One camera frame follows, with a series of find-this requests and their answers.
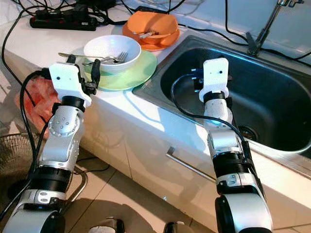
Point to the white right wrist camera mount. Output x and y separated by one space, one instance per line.
216 75

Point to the dark metal faucet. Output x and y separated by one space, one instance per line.
254 46

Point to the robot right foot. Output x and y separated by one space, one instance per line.
175 228

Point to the orange plate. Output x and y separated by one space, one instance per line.
153 47

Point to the white sink cabinet door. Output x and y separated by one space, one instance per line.
150 155

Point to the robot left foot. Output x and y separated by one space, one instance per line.
109 227

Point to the light green plate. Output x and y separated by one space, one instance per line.
133 76

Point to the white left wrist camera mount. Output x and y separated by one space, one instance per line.
65 80

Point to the silver cutlery piece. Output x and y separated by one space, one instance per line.
146 34

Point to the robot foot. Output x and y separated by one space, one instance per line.
175 228
109 227

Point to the stainless steel sink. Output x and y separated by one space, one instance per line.
272 97

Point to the white bowl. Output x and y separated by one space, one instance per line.
107 46

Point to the red plastic bag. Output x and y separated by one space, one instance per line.
47 99

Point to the orange bowl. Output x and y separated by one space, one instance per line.
163 22

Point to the black standing fan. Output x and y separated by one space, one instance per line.
12 165

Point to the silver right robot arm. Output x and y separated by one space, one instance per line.
228 145

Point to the white plain cabinet door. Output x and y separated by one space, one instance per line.
107 136

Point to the black power strip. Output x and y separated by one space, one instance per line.
63 22

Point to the silver fork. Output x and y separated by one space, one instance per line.
123 57

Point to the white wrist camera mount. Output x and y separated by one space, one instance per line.
216 75
65 80

